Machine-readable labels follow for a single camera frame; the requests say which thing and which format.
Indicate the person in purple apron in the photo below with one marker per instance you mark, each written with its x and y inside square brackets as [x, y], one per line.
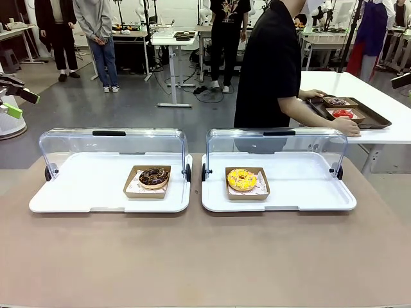
[372, 29]

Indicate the yellow frosted donut in box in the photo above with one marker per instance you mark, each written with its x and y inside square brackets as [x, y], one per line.
[247, 196]

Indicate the person's right hand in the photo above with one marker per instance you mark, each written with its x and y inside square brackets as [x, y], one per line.
[348, 126]

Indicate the white lab table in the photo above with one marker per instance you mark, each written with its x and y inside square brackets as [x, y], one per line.
[327, 40]

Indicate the white display tray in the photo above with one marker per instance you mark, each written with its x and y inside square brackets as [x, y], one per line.
[305, 189]
[80, 192]

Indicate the yellow sprinkled donut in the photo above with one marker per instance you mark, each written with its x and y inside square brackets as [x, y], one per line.
[241, 184]

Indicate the person in black top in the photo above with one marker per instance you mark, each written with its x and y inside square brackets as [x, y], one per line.
[266, 57]

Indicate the dark brown serving tray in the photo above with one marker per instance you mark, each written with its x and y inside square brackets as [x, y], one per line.
[375, 118]

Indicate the chocolate donut white drizzle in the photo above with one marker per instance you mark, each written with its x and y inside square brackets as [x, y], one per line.
[336, 102]

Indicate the gray stool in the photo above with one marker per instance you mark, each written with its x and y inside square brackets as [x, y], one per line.
[9, 59]

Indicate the red glazed donut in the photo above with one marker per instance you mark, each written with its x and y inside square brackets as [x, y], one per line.
[343, 113]

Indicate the person in gray hoodie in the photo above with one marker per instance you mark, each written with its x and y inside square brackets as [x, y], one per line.
[96, 19]

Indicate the person's left hand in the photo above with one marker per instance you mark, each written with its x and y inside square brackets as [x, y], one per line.
[313, 94]

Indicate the dark chocolate donut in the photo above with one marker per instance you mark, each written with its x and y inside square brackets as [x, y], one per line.
[352, 104]

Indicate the white wall desk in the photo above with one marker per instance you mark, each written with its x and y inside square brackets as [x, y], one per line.
[16, 29]

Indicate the dark tray with donut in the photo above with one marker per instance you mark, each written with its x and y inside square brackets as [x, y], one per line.
[184, 36]

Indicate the person in black trousers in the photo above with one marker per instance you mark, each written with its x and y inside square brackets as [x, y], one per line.
[64, 38]

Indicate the white height adjustable desk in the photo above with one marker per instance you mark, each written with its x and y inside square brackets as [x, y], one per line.
[167, 40]

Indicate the chocolate sprinkle donut in box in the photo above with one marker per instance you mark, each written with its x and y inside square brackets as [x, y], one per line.
[144, 194]

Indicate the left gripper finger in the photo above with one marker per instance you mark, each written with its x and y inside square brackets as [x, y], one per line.
[13, 85]
[13, 112]

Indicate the white printed paper liner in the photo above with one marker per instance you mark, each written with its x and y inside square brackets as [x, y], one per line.
[261, 186]
[136, 184]

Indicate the person in printed black shirt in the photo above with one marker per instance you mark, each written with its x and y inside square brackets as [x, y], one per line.
[229, 29]

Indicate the person's right forearm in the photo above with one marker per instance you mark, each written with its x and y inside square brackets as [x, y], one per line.
[305, 114]

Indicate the black tripod pole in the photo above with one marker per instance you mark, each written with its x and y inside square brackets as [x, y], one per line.
[342, 68]

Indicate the person's left forearm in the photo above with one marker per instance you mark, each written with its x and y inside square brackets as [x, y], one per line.
[301, 94]

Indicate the chocolate donut orange sprinkles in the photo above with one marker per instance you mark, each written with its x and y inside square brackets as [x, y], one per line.
[151, 183]

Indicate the white lab desk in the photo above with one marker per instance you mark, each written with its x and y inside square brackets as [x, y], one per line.
[135, 33]

